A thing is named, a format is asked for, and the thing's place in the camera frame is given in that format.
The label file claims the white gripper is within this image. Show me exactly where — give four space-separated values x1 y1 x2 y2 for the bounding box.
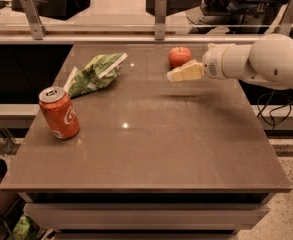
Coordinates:
167 43 239 82

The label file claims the red apple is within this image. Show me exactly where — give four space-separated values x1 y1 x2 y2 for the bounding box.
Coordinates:
168 46 192 68

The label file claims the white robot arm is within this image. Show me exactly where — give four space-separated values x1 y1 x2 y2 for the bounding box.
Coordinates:
167 34 293 90

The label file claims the red coke can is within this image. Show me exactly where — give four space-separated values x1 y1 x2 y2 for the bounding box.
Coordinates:
39 86 80 139

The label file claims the green chip bag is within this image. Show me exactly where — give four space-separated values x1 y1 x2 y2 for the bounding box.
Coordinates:
63 53 128 98

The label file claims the grey table cabinet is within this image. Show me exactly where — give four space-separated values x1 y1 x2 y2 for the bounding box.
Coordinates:
1 44 291 240

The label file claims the green bag under table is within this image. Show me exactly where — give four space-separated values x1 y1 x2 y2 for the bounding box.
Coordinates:
12 215 37 240

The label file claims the middle metal glass bracket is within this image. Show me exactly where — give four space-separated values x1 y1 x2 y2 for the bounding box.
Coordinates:
154 0 167 40

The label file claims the metal glass bracket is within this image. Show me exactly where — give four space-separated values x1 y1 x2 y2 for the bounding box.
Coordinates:
274 0 293 36
19 0 46 40
154 0 167 40

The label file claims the black cable on floor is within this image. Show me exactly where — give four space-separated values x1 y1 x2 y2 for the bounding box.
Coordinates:
255 89 293 132

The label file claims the right metal glass bracket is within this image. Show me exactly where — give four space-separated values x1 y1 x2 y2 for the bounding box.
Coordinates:
274 0 293 36

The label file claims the left metal glass bracket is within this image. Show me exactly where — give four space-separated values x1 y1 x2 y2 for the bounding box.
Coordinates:
19 0 46 40

